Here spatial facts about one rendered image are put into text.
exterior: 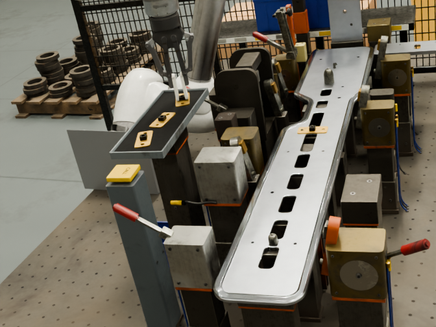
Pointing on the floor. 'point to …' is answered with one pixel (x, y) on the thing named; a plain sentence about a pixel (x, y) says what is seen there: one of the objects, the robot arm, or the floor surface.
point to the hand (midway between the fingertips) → (180, 86)
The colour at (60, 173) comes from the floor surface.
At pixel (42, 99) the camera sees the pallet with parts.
